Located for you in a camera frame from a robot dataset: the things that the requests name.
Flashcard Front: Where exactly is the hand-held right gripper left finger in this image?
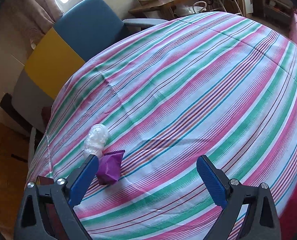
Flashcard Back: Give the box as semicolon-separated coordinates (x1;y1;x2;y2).
13;154;99;240

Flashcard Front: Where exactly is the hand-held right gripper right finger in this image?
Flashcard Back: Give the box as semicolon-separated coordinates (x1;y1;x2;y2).
196;155;281;240

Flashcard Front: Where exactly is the purple snack packet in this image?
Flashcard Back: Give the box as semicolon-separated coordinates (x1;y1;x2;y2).
96;150;125;185

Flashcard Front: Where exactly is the clear plastic item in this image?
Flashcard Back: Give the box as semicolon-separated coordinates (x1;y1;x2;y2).
83;124;110;159

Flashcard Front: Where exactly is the striped tablecloth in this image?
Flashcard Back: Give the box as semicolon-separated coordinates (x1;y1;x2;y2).
27;11;297;240

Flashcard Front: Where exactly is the grey yellow blue sofa chair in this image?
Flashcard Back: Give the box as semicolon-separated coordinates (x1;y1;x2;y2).
0;0;169;140

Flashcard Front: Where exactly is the floral curtain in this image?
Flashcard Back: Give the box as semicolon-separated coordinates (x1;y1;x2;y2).
31;0;84;43

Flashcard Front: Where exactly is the wooden side desk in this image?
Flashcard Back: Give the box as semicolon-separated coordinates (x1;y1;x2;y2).
128;0;211;20

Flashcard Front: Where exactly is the white cable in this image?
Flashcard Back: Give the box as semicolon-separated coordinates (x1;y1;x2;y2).
175;1;207;18

